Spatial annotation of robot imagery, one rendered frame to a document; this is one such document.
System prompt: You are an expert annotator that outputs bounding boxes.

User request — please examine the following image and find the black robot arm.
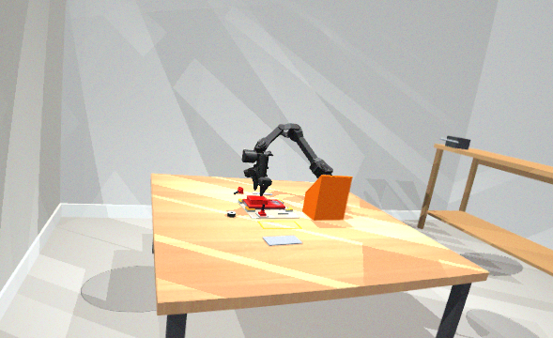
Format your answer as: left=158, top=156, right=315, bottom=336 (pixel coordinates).
left=242, top=123, right=333, bottom=179

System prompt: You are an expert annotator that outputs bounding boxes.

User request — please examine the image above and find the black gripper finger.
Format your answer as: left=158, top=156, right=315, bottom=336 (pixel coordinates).
left=257, top=183, right=270, bottom=196
left=250, top=177, right=258, bottom=191

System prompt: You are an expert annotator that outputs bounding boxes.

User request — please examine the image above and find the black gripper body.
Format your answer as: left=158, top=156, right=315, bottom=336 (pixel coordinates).
left=252, top=163, right=272, bottom=185

